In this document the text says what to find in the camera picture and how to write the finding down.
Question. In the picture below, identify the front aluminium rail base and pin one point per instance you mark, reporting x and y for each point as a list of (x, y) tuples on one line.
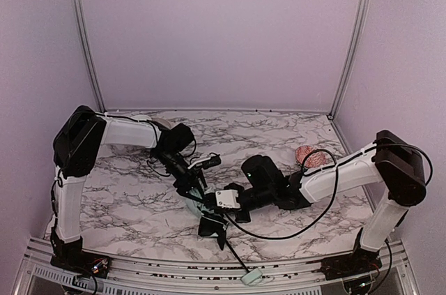
[(131, 275)]

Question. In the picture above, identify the aluminium frame post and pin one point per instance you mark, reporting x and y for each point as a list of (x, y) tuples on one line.
[(87, 54), (358, 27)]

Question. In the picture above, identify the grey ringed plate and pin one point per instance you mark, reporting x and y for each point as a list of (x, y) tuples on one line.
[(162, 122)]

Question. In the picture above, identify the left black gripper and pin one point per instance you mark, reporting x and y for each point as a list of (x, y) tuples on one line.
[(190, 180)]

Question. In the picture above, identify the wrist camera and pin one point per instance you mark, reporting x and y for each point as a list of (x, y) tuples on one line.
[(227, 198), (206, 162)]

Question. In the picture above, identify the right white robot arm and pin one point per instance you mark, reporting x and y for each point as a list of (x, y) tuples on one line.
[(388, 159)]

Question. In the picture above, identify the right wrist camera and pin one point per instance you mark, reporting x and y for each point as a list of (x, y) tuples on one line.
[(227, 198)]

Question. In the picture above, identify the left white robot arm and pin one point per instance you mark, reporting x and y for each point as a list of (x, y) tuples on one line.
[(76, 148)]

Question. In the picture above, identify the right aluminium frame post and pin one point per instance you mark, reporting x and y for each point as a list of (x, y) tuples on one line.
[(358, 27)]

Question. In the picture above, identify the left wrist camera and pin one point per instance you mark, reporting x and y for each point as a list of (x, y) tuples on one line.
[(206, 162)]

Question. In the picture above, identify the left aluminium frame post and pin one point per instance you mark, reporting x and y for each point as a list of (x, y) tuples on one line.
[(87, 54)]

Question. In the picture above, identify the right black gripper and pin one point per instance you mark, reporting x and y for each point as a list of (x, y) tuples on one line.
[(216, 214)]

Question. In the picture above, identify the mint green folding umbrella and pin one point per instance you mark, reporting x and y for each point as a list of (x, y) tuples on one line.
[(213, 224)]

